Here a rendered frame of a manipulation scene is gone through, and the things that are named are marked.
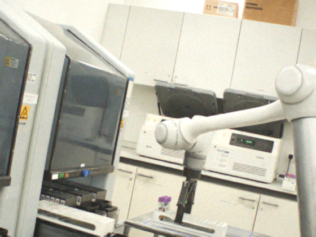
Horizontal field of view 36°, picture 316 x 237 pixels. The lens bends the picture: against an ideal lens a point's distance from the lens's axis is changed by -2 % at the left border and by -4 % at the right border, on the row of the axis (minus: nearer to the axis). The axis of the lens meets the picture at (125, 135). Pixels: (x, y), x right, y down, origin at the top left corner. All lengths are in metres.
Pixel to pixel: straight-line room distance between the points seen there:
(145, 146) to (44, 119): 2.49
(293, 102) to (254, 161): 2.42
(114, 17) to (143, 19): 0.28
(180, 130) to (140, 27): 2.78
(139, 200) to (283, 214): 1.17
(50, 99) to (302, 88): 0.82
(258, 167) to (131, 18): 1.76
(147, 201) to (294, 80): 2.77
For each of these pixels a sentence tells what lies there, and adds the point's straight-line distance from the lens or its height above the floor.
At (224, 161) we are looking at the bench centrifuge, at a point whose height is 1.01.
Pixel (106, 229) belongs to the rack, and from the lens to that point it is 1.78.
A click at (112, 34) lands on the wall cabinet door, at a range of 4.66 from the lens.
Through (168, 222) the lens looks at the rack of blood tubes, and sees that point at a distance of 2.07.
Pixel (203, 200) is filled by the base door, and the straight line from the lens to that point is 4.04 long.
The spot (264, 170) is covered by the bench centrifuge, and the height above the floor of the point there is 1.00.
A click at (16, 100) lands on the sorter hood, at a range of 1.53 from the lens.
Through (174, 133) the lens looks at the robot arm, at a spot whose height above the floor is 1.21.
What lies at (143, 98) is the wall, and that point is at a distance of 4.83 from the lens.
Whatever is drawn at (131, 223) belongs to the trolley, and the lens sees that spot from 2.05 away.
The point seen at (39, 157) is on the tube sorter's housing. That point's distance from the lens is 1.74.
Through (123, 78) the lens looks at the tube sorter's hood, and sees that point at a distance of 2.28.
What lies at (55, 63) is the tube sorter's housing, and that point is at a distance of 1.72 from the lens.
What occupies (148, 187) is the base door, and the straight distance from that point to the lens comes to 4.15.
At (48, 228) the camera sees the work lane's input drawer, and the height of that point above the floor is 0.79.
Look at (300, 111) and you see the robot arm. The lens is 1.58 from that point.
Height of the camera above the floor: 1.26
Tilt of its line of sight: 3 degrees down
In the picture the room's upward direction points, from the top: 11 degrees clockwise
